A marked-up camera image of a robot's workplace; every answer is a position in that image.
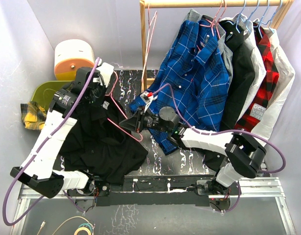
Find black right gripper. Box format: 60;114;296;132
119;105;171;134

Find pink wire hanger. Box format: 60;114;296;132
104;70;144;142
142;2;157;85

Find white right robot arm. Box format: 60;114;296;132
119;106;266;194

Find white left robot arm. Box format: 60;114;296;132
10;63;114;198

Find yellow plaid shirt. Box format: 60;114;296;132
20;101;47;131

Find blue plaid shirt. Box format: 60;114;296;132
129;19;231;155

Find black hanging shirt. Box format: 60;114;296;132
204;20;256;172

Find white grey hanging shirt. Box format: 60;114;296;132
222;14;266;129

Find red black plaid shirt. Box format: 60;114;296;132
234;23;279;132

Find pink hanger holding blue shirt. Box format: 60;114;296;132
200;0;227;38

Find white orange drawer box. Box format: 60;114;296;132
54;39;95;81

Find green plastic basket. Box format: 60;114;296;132
31;81;71;111

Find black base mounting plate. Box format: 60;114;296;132
68;175;241;210

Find wooden clothes rack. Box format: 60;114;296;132
139;0;294;91

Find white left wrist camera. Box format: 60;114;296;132
97;62;114;87

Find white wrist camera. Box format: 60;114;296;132
140;91;157;112
97;62;114;87

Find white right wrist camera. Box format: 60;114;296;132
140;91;157;112

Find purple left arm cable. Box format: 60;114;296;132
2;57;102;226

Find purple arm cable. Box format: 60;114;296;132
2;57;102;226
152;83;287;212

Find coiled cables on floor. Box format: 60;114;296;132
37;215;96;235

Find blue wire hanger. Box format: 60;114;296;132
225;0;247;34
247;0;264;37
260;0;283;34

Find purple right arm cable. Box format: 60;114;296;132
152;83;287;212

